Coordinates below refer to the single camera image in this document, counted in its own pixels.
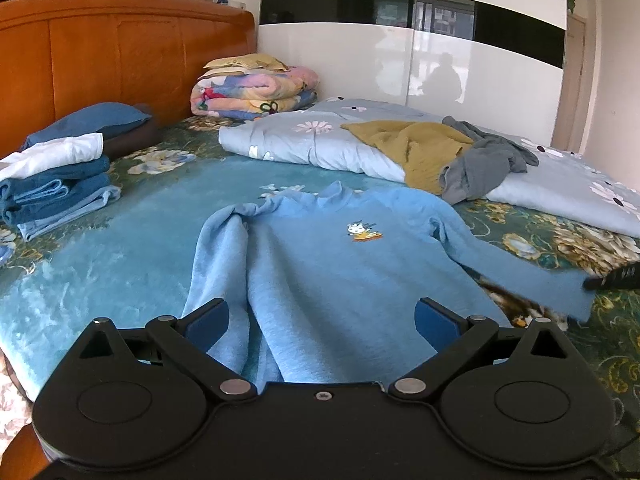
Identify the light blue sweatshirt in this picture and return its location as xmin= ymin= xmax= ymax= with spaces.
xmin=186 ymin=183 xmax=594 ymax=385

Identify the teal floral bed blanket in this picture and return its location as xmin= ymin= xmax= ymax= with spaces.
xmin=1 ymin=119 xmax=639 ymax=471

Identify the light blue floral quilt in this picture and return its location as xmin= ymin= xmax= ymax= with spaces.
xmin=218 ymin=99 xmax=639 ymax=237

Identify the wooden door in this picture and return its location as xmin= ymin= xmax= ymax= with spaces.
xmin=552 ymin=14 xmax=586 ymax=152

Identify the grey garment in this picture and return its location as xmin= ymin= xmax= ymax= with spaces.
xmin=439 ymin=116 xmax=539 ymax=205

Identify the mustard yellow garment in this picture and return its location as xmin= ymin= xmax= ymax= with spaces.
xmin=342 ymin=120 xmax=474 ymax=195

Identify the light blue folded garment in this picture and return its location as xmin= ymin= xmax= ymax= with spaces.
xmin=17 ymin=184 xmax=122 ymax=242

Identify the dark brown pillow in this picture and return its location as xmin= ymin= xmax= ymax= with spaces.
xmin=103 ymin=104 xmax=164 ymax=160

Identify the dark blue folded garment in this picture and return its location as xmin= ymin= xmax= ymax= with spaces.
xmin=1 ymin=156 xmax=111 ymax=226

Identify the white folded shirt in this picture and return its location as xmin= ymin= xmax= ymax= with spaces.
xmin=0 ymin=132 xmax=104 ymax=180

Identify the blue pillow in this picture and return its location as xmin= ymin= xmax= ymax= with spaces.
xmin=21 ymin=102 xmax=152 ymax=151

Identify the colourful folded blanket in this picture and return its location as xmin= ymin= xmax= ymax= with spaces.
xmin=190 ymin=67 xmax=319 ymax=120

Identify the white glossy wardrobe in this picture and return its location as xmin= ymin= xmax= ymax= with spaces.
xmin=258 ymin=0 xmax=566 ymax=144

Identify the beige pillow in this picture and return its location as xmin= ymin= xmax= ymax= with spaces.
xmin=204 ymin=53 xmax=288 ymax=72

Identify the orange wooden headboard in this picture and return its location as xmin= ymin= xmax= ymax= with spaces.
xmin=1 ymin=0 xmax=256 ymax=155

